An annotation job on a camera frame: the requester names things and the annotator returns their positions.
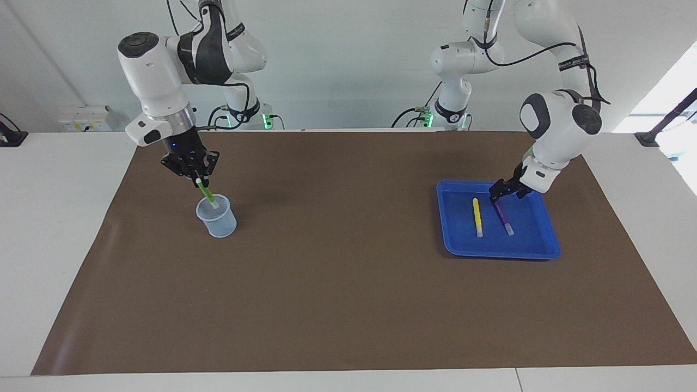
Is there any black left arm base cable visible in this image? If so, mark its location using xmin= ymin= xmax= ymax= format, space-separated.
xmin=391 ymin=84 xmax=442 ymax=129

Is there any purple marker pen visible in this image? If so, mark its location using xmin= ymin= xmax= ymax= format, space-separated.
xmin=493 ymin=200 xmax=515 ymax=236

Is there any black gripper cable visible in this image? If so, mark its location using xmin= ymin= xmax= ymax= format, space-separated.
xmin=166 ymin=0 xmax=252 ymax=132
xmin=468 ymin=0 xmax=612 ymax=107

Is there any green marker pen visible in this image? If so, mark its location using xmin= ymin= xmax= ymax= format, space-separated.
xmin=197 ymin=180 xmax=219 ymax=210

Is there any clear plastic cup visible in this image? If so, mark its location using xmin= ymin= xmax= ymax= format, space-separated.
xmin=195 ymin=194 xmax=238 ymax=238

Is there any white wall socket box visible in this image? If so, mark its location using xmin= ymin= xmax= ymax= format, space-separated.
xmin=58 ymin=105 xmax=118 ymax=132

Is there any black table clamp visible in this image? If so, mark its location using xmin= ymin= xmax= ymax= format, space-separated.
xmin=0 ymin=113 xmax=29 ymax=148

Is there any black right arm base cable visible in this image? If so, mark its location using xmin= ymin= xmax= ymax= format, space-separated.
xmin=207 ymin=105 xmax=234 ymax=131

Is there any blue plastic tray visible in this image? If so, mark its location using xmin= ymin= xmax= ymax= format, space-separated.
xmin=436 ymin=180 xmax=562 ymax=260

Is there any brown table mat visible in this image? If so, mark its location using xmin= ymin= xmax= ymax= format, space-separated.
xmin=31 ymin=131 xmax=697 ymax=376

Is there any black arm base cable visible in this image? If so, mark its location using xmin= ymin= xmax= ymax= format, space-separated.
xmin=207 ymin=105 xmax=234 ymax=131
xmin=391 ymin=84 xmax=442 ymax=129

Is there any black angled stand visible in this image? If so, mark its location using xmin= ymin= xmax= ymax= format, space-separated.
xmin=635 ymin=88 xmax=697 ymax=148

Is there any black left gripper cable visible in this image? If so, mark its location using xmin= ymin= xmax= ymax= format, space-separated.
xmin=468 ymin=0 xmax=612 ymax=107

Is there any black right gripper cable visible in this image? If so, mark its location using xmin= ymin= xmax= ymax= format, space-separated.
xmin=166 ymin=0 xmax=252 ymax=132

